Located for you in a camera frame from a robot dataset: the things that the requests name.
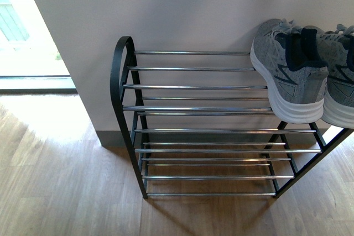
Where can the black metal shoe rack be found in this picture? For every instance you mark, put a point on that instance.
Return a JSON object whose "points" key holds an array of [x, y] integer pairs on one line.
{"points": [[189, 137]]}

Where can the grey sneaker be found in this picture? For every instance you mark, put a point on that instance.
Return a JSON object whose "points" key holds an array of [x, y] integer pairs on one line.
{"points": [[286, 56], [336, 48]]}

